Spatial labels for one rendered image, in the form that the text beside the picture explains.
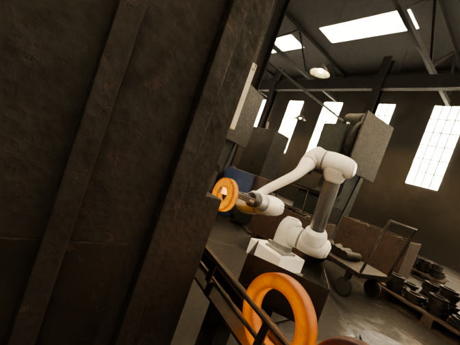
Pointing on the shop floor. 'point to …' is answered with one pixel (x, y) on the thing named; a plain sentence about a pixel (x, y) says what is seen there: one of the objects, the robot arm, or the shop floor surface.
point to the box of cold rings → (397, 243)
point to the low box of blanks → (267, 232)
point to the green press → (378, 135)
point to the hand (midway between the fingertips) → (226, 191)
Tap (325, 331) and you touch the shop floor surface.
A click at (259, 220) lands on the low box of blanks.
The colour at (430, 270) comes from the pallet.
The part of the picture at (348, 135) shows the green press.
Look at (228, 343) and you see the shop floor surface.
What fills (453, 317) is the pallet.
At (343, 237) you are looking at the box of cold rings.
